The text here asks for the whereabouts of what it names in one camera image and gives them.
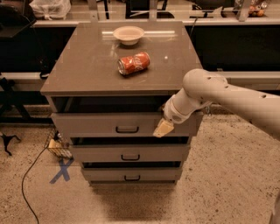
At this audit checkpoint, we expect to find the grey bottom drawer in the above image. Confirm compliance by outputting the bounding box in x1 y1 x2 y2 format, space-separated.
81 168 182 182

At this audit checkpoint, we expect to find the wire basket on floor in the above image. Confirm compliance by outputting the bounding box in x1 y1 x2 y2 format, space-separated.
45 129 73 159

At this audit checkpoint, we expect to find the fruit pile on shelf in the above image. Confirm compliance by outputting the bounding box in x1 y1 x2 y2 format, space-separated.
248 0 270 18

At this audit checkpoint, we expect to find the grey top drawer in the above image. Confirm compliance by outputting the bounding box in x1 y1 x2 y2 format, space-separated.
50 111 204 138

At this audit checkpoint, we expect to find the black stand leg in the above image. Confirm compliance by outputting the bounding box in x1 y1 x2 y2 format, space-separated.
0 132 21 156

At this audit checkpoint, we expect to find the grey drawer cabinet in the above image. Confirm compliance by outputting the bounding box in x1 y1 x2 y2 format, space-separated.
40 20 213 186

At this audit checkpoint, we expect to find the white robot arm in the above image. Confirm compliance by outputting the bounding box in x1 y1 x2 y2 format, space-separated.
154 69 280 224

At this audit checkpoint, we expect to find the black floor cable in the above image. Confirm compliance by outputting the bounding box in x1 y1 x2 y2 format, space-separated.
20 147 49 224

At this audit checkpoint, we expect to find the white paper bowl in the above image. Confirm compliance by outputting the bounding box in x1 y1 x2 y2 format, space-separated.
113 26 144 46

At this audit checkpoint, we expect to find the crushed orange soda can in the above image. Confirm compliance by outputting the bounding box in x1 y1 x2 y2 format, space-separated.
117 52 151 75

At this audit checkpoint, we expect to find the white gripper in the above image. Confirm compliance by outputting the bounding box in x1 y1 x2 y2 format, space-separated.
153 98 190 137

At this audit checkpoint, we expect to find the black office chair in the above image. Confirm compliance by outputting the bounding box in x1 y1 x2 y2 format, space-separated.
0 0 36 39

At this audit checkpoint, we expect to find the blue tape cross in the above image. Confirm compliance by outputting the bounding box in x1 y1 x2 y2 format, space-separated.
50 158 74 184

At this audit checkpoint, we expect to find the white plastic bag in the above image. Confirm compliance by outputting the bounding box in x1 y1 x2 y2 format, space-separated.
30 0 71 20

